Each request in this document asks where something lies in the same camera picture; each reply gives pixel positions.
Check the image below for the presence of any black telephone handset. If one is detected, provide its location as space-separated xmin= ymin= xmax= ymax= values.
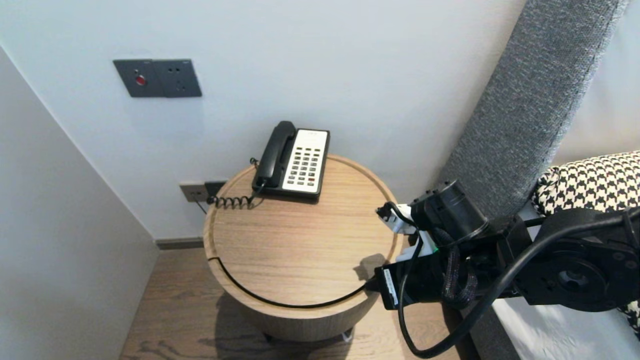
xmin=255 ymin=121 xmax=297 ymax=189

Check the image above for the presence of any round wooden side table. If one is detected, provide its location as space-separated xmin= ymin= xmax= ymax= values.
xmin=202 ymin=154 xmax=405 ymax=345

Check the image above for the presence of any curved-front wooden drawer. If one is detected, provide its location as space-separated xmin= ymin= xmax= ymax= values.
xmin=206 ymin=256 xmax=386 ymax=343

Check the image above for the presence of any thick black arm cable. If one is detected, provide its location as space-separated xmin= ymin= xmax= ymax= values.
xmin=397 ymin=207 xmax=640 ymax=359

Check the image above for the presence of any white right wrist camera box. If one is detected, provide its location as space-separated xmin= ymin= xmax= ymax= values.
xmin=387 ymin=204 xmax=438 ymax=263

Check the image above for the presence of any white bed sheet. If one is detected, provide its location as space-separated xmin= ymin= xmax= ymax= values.
xmin=492 ymin=200 xmax=640 ymax=360

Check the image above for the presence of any grey fabric headboard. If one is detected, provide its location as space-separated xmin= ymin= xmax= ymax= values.
xmin=422 ymin=0 xmax=628 ymax=221

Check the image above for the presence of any small grey wall outlet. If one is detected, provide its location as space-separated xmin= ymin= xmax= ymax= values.
xmin=179 ymin=183 xmax=210 ymax=204

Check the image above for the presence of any dark grey red-button wall switch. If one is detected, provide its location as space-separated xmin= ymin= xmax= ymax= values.
xmin=113 ymin=59 xmax=166 ymax=98

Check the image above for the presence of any dark grey wall socket plate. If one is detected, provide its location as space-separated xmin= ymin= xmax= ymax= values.
xmin=151 ymin=59 xmax=203 ymax=98

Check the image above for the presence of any grey fabric bed frame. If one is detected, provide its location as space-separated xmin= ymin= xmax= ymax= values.
xmin=457 ymin=300 xmax=523 ymax=360

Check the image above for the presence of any coiled black telephone cord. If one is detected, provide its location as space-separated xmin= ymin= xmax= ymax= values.
xmin=206 ymin=158 xmax=266 ymax=210

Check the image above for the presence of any black telephone base white keypad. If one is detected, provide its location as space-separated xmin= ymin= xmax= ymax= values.
xmin=251 ymin=128 xmax=331 ymax=203

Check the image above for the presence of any black white houndstooth pillow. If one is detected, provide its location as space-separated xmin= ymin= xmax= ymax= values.
xmin=531 ymin=150 xmax=640 ymax=341

